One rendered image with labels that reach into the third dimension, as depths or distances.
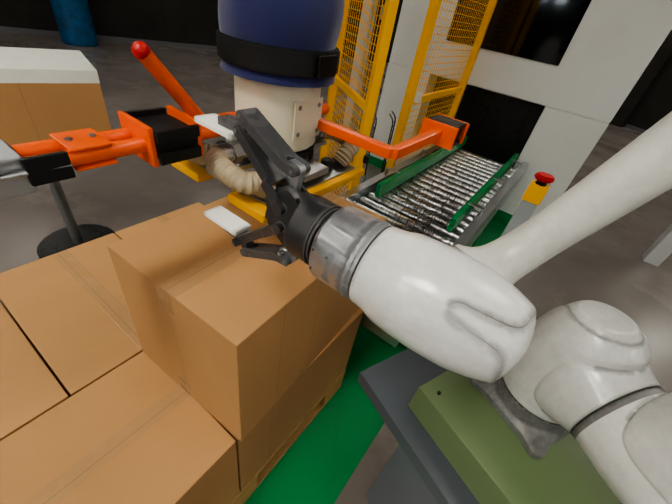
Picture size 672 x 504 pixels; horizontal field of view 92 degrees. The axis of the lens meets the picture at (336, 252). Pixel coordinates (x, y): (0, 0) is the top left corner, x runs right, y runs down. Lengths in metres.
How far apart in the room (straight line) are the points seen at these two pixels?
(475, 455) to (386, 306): 0.50
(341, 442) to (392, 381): 0.76
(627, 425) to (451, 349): 0.41
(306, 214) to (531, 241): 0.27
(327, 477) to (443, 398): 0.85
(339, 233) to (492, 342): 0.16
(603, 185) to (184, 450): 0.95
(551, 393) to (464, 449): 0.19
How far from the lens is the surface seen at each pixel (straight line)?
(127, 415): 1.05
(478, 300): 0.28
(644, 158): 0.43
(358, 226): 0.32
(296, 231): 0.34
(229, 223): 0.49
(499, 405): 0.81
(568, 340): 0.67
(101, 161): 0.56
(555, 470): 0.82
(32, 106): 1.99
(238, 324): 0.64
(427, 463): 0.79
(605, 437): 0.68
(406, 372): 0.87
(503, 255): 0.46
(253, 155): 0.39
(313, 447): 1.55
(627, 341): 0.68
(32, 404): 1.16
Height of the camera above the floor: 1.44
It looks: 38 degrees down
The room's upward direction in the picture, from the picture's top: 11 degrees clockwise
